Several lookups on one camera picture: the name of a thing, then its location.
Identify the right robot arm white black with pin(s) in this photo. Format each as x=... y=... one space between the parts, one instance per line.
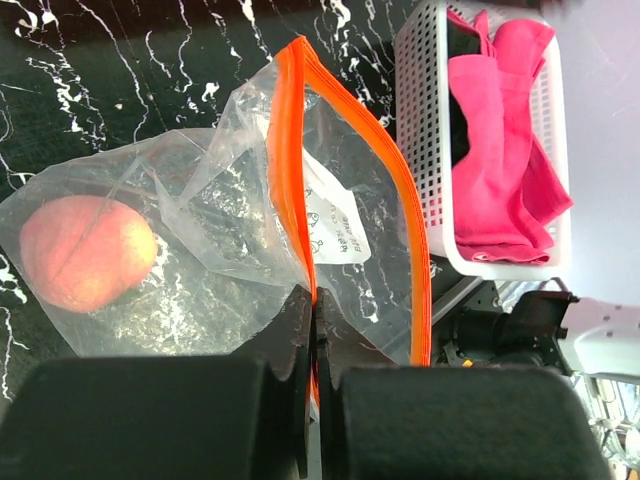
x=555 y=330

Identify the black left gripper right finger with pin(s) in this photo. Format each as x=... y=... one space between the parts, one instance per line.
x=382 y=421

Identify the pink cloth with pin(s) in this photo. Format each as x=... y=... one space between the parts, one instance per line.
x=505 y=190

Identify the pink fake peach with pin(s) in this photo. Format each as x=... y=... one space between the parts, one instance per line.
x=82 y=252

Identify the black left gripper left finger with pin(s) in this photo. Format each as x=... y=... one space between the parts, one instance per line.
x=244 y=415

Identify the white perforated plastic basket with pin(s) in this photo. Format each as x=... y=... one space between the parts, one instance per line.
x=424 y=132

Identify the clear zip bag orange seal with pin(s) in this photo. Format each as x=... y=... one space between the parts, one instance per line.
x=297 y=185

